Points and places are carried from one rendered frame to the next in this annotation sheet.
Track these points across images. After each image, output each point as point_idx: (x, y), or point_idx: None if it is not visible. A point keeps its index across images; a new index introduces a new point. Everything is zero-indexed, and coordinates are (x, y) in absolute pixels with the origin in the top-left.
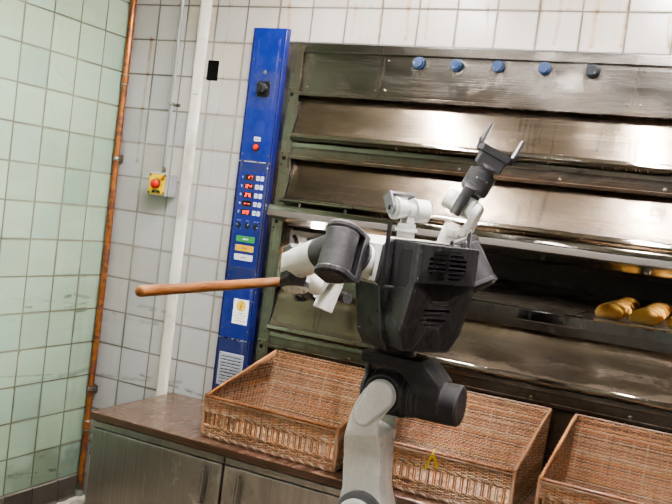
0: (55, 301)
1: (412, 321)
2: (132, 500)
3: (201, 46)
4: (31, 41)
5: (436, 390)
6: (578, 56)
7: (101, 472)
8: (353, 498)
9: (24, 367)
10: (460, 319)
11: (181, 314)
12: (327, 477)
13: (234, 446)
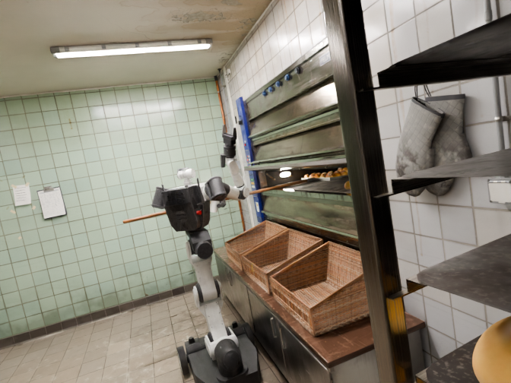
0: (220, 211)
1: (172, 220)
2: (223, 279)
3: (231, 112)
4: (182, 134)
5: (192, 245)
6: (292, 66)
7: (218, 269)
8: (195, 286)
9: (214, 234)
10: (193, 216)
11: (252, 209)
12: (237, 273)
13: (230, 261)
